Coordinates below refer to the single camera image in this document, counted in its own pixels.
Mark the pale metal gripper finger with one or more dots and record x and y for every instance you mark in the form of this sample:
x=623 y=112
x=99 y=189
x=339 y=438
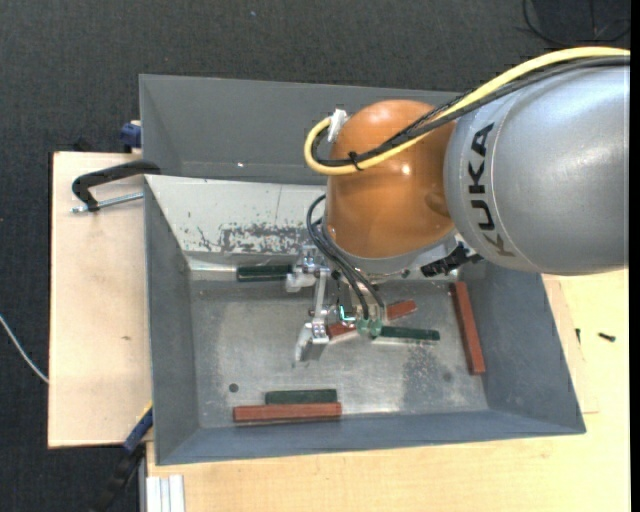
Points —
x=299 y=283
x=311 y=347

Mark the red-brown flat block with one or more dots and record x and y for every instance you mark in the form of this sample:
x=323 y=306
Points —
x=287 y=412
x=468 y=330
x=402 y=310

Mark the grey metal bin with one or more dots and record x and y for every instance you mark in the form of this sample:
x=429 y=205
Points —
x=260 y=345

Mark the dark green flat block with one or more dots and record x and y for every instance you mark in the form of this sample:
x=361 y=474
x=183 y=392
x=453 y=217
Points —
x=301 y=396
x=264 y=273
x=407 y=334

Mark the small black screw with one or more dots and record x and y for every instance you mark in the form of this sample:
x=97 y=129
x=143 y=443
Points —
x=608 y=338

